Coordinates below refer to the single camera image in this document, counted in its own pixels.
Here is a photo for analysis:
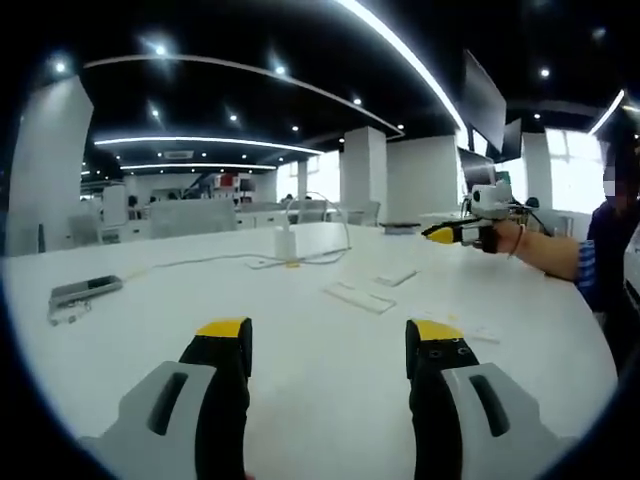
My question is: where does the small white lanyard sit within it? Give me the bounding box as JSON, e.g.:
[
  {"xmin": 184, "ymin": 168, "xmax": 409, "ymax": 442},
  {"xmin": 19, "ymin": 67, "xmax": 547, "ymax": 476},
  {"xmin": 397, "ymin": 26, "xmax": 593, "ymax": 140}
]
[{"xmin": 47, "ymin": 299, "xmax": 94, "ymax": 327}]

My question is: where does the white pillar beside window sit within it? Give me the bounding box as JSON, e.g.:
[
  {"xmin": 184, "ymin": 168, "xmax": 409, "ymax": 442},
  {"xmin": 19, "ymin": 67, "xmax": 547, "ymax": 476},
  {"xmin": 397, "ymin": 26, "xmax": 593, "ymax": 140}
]
[{"xmin": 342, "ymin": 125, "xmax": 389, "ymax": 211}]

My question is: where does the small hanging dark screen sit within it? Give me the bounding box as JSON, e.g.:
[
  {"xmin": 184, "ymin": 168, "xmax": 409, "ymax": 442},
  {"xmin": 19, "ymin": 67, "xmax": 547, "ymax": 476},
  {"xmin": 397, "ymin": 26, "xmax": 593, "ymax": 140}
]
[{"xmin": 501, "ymin": 118, "xmax": 524, "ymax": 159}]

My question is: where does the large hanging dark screen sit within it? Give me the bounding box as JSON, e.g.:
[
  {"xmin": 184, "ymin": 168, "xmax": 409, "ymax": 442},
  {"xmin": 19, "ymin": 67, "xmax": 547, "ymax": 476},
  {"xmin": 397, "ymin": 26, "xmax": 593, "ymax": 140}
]
[{"xmin": 462, "ymin": 49, "xmax": 507, "ymax": 161}]

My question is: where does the white charger cable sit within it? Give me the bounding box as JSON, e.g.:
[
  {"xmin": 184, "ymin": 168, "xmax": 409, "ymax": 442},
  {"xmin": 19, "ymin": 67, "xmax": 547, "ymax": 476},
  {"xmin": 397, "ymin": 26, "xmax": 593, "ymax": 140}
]
[{"xmin": 122, "ymin": 191, "xmax": 354, "ymax": 281}]

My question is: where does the white charger block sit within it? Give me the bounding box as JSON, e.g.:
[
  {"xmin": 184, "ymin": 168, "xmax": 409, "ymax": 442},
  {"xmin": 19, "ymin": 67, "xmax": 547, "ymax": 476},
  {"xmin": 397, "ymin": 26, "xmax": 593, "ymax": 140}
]
[{"xmin": 273, "ymin": 225, "xmax": 297, "ymax": 261}]

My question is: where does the white socket holder cover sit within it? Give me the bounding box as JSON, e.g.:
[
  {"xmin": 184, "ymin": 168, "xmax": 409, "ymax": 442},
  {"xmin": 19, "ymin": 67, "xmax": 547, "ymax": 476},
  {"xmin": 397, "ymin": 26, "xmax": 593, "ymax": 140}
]
[{"xmin": 324, "ymin": 281, "xmax": 389, "ymax": 307}]

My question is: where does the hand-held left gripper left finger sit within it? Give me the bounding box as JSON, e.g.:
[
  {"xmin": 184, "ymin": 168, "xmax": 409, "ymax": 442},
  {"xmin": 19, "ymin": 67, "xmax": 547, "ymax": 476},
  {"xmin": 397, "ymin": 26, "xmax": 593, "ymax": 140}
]
[{"xmin": 77, "ymin": 316, "xmax": 254, "ymax": 480}]

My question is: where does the white socket holder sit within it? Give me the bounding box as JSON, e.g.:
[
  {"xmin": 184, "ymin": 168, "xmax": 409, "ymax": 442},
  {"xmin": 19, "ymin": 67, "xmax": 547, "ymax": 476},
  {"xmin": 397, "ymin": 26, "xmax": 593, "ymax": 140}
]
[{"xmin": 322, "ymin": 280, "xmax": 397, "ymax": 315}]

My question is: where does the grey desk partition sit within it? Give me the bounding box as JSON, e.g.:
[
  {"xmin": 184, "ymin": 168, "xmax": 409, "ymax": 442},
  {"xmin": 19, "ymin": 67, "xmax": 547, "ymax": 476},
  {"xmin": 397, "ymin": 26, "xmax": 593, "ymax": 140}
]
[{"xmin": 149, "ymin": 199, "xmax": 237, "ymax": 240}]

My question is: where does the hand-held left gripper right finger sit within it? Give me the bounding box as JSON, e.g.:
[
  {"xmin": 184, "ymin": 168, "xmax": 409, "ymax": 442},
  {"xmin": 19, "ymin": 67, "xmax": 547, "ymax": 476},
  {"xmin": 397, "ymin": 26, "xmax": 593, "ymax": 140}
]
[{"xmin": 405, "ymin": 318, "xmax": 579, "ymax": 480}]

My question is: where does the long ceiling light strip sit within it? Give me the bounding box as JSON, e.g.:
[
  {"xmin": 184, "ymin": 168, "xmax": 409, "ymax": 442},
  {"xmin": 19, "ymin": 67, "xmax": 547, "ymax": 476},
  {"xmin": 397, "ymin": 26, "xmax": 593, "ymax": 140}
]
[{"xmin": 339, "ymin": 0, "xmax": 469, "ymax": 132}]

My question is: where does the white flat plastic piece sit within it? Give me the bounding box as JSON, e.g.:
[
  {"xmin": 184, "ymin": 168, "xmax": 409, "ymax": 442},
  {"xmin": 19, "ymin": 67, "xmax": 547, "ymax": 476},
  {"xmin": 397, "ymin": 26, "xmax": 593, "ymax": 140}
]
[{"xmin": 374, "ymin": 267, "xmax": 419, "ymax": 288}]

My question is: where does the person's right hand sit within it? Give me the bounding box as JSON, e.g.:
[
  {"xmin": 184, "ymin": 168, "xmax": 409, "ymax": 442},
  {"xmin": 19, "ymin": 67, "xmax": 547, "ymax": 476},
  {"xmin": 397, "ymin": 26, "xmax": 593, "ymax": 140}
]
[{"xmin": 492, "ymin": 219, "xmax": 526, "ymax": 259}]

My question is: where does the white chest device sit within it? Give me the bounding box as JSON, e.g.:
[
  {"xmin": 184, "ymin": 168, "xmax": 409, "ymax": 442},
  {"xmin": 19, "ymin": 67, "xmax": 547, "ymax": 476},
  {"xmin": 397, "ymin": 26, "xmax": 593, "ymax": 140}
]
[{"xmin": 623, "ymin": 239, "xmax": 640, "ymax": 297}]

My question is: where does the white square pillar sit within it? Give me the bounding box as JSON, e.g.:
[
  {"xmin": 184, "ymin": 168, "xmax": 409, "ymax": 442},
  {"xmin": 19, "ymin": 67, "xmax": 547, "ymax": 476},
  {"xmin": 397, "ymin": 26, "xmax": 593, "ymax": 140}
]
[{"xmin": 4, "ymin": 74, "xmax": 95, "ymax": 257}]

